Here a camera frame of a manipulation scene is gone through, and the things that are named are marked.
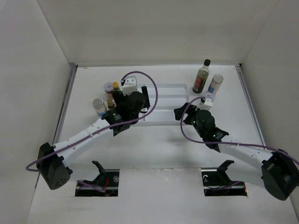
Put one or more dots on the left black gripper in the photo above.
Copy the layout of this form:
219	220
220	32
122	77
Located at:
122	102

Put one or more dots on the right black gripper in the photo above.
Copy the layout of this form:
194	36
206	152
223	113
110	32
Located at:
189	109

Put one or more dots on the red sauce bottle yellow cap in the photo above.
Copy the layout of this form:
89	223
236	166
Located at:
116	89

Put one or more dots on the small dark bottle gold cap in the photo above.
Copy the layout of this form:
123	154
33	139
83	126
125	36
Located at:
110	103

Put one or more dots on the tall dark soy sauce bottle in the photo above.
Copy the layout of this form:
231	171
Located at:
201	77

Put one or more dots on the white powder shaker silver lid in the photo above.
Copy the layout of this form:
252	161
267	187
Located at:
99	107

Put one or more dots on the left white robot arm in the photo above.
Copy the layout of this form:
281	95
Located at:
53	161

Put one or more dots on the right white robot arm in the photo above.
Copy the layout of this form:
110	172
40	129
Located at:
277	171

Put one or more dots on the white divided organizer tray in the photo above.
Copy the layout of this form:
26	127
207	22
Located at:
170	97

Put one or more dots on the brown spice jar white lid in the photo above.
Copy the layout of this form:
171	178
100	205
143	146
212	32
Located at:
209	95

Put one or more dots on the white powder shaker blue label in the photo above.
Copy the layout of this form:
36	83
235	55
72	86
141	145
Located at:
215	84

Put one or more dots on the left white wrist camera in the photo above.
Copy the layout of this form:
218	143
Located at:
129	86

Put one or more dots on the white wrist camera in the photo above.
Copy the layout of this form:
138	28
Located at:
129	86
206	104

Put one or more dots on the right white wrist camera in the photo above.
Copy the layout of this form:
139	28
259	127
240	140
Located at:
206	104

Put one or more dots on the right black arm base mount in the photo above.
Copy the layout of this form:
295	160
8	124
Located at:
217	183

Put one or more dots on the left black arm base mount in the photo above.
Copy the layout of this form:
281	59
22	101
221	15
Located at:
105	184

